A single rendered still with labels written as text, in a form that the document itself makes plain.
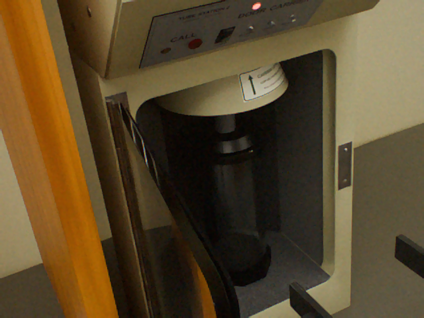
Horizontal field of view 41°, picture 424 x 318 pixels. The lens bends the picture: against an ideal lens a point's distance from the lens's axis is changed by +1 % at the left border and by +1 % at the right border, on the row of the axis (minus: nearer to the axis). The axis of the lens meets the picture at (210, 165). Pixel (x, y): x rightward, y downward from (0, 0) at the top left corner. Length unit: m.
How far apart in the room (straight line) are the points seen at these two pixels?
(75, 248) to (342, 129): 0.39
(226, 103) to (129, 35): 0.21
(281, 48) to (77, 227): 0.30
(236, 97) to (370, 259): 0.47
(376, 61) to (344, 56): 0.66
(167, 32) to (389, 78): 0.97
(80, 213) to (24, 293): 0.57
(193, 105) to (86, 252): 0.23
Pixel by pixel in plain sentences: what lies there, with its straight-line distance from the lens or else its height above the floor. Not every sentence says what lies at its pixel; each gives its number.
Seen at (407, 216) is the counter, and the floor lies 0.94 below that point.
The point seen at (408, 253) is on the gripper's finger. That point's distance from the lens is 0.64.
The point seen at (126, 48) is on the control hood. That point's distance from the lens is 0.51.
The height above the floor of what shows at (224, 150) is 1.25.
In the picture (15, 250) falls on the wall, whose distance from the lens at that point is 1.15.
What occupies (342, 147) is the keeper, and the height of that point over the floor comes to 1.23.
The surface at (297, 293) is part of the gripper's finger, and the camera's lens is 0.57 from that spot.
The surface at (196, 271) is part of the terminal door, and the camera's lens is 0.34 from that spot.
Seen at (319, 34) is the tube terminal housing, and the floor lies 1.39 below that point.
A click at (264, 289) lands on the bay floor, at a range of 0.86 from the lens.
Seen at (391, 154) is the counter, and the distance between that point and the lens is 1.36.
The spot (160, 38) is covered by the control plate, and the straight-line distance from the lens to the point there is 0.51.
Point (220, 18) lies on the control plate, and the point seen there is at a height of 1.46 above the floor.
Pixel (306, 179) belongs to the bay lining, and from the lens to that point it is 0.84.
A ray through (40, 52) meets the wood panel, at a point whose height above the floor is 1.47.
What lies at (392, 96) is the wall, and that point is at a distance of 1.45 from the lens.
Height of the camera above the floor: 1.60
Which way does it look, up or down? 29 degrees down
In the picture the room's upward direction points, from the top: 7 degrees counter-clockwise
